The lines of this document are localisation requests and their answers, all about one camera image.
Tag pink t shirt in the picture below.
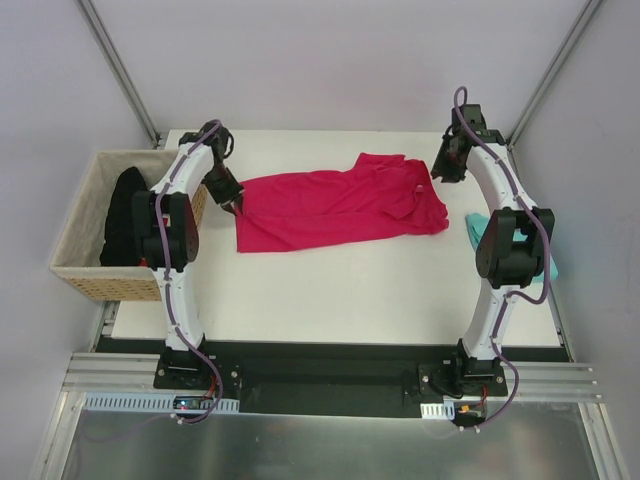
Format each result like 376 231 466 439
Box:
236 153 449 253

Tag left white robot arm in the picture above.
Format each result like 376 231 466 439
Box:
132 119 244 351

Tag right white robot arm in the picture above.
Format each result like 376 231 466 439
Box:
431 104 555 395

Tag folded teal t shirt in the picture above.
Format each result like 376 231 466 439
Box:
465 212 559 284

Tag black t shirt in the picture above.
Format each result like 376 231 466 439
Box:
100 167 147 267

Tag wicker laundry basket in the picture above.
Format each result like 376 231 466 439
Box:
50 150 177 301

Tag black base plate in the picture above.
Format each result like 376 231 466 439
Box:
153 341 508 418

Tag right rear aluminium post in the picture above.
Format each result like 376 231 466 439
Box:
507 0 606 150

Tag aluminium post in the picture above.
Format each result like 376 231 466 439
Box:
507 0 606 150
74 0 161 148

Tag left rear aluminium post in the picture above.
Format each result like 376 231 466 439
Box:
74 0 161 148

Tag left white cable duct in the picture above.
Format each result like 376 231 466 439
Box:
84 393 240 415

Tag white cable duct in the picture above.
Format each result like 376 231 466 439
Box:
420 401 455 421
84 393 240 415

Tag aluminium rail frame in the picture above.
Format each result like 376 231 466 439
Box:
34 299 631 479

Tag right white cable duct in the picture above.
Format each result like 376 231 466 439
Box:
420 401 455 421

